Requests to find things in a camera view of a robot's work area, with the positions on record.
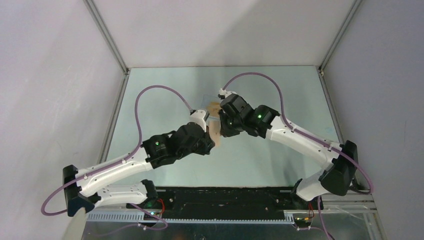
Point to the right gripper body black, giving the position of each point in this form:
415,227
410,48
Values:
231,127

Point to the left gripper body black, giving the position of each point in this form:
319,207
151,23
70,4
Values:
201,147

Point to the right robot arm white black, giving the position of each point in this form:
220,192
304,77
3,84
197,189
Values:
337,160

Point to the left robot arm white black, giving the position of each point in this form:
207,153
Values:
95,187

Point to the orange credit cards stack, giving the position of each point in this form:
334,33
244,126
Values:
213,108

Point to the clear plastic card box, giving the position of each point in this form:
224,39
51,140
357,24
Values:
207,99

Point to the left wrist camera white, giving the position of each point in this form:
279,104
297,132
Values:
200,118

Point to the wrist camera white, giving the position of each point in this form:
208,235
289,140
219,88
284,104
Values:
222,93
200,118

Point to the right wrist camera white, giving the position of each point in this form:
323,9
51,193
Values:
222,93

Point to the left aluminium frame post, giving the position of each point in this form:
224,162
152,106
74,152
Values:
106,34

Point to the aluminium frame post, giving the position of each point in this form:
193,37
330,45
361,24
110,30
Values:
339,35
106,34

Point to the right aluminium frame post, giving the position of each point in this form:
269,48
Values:
339,35

